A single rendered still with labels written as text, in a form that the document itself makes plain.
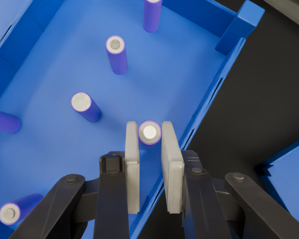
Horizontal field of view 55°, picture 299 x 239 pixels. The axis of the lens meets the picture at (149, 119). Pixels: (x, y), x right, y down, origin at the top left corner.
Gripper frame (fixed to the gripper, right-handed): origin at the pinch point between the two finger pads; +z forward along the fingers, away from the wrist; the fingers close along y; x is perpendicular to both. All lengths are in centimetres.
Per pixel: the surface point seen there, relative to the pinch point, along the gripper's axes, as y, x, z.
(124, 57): -2.2, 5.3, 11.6
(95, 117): -5.2, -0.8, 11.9
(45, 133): -10.7, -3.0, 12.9
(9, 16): -22.7, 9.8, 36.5
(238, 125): 25, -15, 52
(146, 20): 0.1, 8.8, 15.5
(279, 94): 36, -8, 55
